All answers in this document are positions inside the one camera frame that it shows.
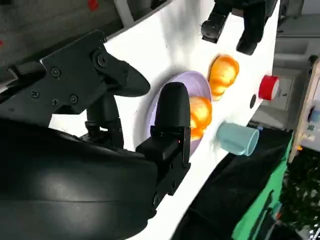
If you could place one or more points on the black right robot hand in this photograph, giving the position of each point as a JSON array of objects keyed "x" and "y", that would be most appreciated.
[{"x": 75, "y": 187}]

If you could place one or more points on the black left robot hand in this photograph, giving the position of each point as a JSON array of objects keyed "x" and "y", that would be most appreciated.
[{"x": 255, "y": 20}]

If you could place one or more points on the orange toy bread roll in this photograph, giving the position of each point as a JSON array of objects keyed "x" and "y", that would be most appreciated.
[
  {"x": 201, "y": 115},
  {"x": 223, "y": 75}
]

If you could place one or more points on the red emergency stop button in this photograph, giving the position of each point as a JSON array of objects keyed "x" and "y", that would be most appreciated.
[{"x": 267, "y": 86}]

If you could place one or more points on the black round table grommet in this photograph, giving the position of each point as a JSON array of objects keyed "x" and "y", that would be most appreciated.
[{"x": 253, "y": 101}]

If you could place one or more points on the lilac plate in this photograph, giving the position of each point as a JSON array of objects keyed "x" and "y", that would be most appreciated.
[{"x": 195, "y": 85}]

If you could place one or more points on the pale green mug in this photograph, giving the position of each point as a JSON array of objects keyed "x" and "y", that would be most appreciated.
[{"x": 235, "y": 137}]

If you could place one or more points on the black cloth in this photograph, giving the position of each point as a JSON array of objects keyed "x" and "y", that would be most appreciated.
[{"x": 225, "y": 187}]

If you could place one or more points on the green cloth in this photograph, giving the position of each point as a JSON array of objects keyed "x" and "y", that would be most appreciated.
[{"x": 257, "y": 212}]

